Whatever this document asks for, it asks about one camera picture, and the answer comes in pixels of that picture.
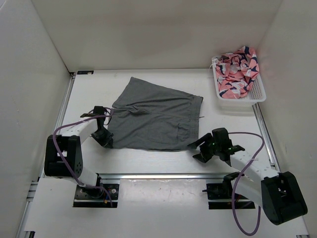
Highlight white plastic basket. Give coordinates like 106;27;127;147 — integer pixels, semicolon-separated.
210;56;266;111

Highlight grey shorts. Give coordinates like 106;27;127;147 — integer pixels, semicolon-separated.
107;77;203;151

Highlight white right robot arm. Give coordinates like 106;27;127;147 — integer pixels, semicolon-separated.
188;128;308;225

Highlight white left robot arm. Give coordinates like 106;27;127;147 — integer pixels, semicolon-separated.
44;114;113;198

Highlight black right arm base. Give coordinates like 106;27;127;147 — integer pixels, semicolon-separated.
202;172;255;210

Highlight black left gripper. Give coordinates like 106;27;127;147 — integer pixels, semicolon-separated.
90;127;114;148

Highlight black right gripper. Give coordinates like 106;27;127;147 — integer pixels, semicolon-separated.
188;132;220;163

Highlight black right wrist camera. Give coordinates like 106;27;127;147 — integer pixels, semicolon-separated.
212;127;232;148

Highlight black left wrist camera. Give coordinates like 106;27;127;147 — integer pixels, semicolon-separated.
80;106;113;118

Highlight black label sticker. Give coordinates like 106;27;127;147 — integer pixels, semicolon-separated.
77;70;94;75

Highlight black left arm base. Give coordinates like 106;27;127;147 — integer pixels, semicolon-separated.
73;174;119;208

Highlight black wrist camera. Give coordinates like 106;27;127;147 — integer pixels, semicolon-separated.
212;127;232;148
80;106;113;118

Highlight aluminium table edge rail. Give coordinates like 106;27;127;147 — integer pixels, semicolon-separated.
100;172;230;179

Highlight pink patterned shorts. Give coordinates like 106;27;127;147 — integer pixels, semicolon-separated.
214;46;260;99

